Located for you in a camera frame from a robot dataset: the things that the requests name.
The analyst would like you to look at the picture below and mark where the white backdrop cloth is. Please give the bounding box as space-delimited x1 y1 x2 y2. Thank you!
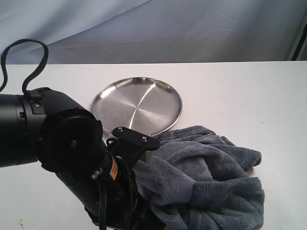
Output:
0 0 307 64

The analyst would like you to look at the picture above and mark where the grey-blue fluffy towel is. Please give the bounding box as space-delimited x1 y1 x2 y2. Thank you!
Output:
134 126 265 230

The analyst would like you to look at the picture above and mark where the round stainless steel plate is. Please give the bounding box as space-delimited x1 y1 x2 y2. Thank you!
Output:
91 77 183 136

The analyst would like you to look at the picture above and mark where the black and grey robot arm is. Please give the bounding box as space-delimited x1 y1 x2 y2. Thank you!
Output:
0 88 166 230

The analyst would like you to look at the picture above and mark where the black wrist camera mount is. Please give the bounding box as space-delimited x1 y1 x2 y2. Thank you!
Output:
106 126 160 169

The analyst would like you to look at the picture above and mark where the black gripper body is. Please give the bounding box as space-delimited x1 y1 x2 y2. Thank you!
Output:
56 138 166 230

